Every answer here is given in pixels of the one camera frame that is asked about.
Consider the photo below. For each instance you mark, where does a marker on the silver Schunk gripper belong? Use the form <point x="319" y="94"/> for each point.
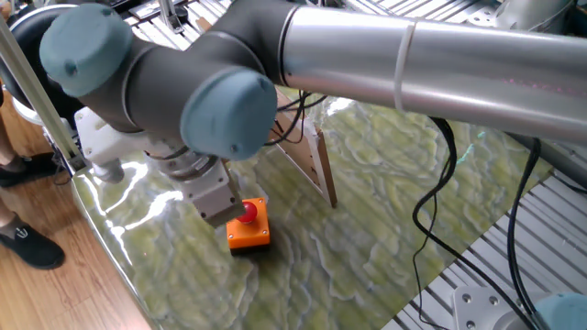
<point x="213" y="197"/>

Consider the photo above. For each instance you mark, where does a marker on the orange box with red button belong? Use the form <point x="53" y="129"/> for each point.
<point x="250" y="234"/>

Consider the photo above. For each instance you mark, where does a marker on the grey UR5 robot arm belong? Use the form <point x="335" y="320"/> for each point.
<point x="344" y="59"/>

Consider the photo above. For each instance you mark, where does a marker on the silver force torque sensor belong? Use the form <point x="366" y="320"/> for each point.
<point x="183" y="165"/>

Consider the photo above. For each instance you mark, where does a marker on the green marble pattern mat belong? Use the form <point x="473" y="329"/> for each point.
<point x="367" y="206"/>

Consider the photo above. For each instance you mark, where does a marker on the plain black shoe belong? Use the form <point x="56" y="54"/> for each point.
<point x="32" y="167"/>

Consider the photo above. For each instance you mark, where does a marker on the small metal stand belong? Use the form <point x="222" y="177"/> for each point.
<point x="169" y="16"/>

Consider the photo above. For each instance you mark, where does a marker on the black shoe with white logo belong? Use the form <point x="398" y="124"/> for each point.
<point x="32" y="245"/>

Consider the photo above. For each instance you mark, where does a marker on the black keyboard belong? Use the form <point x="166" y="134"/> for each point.
<point x="123" y="3"/>

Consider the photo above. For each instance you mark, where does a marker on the grey domed device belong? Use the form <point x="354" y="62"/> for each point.
<point x="532" y="14"/>

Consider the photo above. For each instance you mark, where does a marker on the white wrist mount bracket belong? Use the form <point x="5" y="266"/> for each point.
<point x="101" y="137"/>

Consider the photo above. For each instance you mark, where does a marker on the aluminium profile post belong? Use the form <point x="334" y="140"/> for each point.
<point x="34" y="91"/>

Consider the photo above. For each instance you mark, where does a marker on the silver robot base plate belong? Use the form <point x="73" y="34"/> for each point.
<point x="486" y="307"/>

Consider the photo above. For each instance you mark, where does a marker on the grey aluminium rail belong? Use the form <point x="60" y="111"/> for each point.
<point x="555" y="158"/>

